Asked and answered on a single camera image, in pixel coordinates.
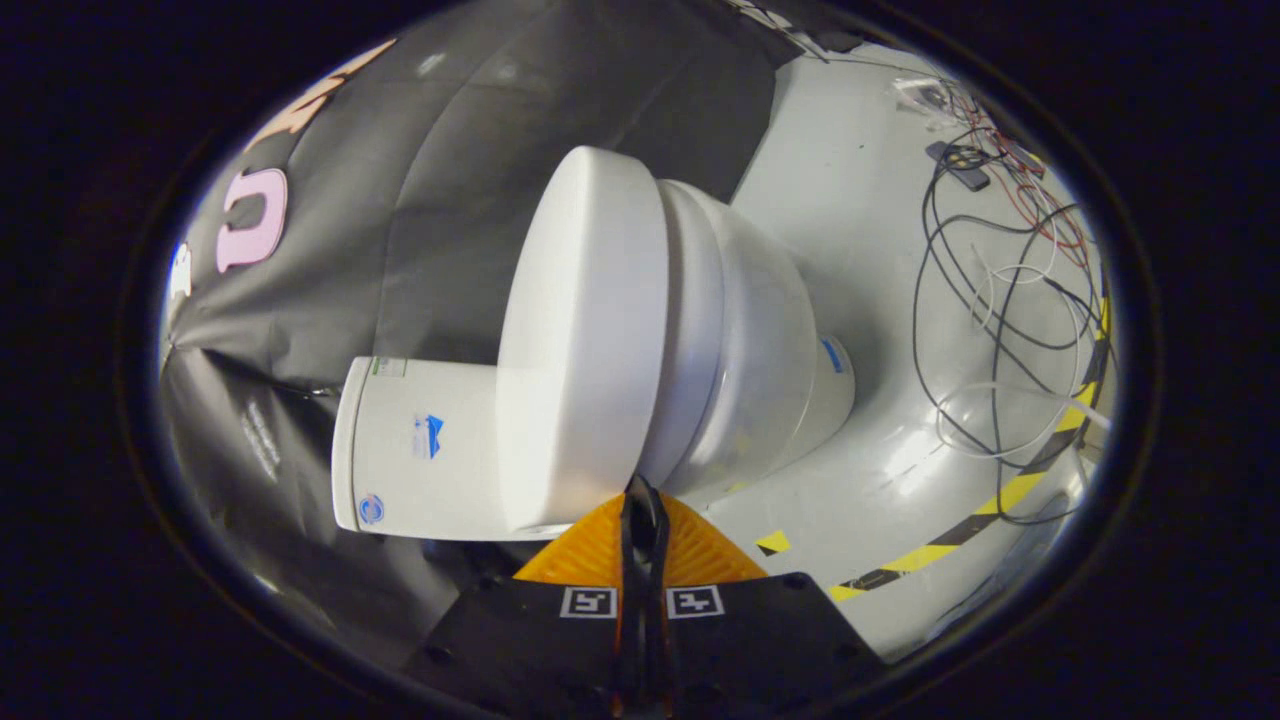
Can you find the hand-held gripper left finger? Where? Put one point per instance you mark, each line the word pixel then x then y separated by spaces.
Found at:
pixel 520 640

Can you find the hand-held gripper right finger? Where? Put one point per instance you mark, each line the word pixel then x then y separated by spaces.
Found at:
pixel 770 640

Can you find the white toilet lid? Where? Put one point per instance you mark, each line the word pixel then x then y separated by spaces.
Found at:
pixel 580 330

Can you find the white ceramic toilet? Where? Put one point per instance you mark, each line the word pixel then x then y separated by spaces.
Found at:
pixel 760 350

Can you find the yellow black hazard tape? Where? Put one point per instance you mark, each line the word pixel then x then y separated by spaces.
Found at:
pixel 1010 492

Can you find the black backdrop cloth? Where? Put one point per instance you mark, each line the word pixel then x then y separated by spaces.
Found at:
pixel 450 150

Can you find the small dark electronics module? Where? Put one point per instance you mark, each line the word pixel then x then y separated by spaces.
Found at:
pixel 958 165

